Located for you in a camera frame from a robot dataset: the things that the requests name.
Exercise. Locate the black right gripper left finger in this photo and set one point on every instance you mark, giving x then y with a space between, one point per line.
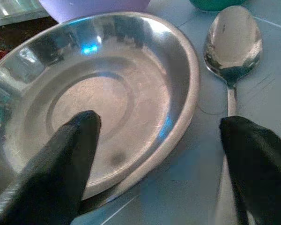
53 168

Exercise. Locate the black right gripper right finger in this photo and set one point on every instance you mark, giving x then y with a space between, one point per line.
257 164

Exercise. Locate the round stainless steel plate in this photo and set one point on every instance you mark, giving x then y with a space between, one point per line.
112 98

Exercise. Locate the stainless steel spoon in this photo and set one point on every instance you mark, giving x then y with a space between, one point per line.
234 47

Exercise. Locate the clear glass tray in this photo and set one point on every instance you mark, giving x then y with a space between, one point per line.
11 10

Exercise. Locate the green plastic cup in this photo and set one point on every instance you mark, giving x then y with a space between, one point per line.
215 4

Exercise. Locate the purple plastic bowl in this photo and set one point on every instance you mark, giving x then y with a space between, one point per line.
93 8

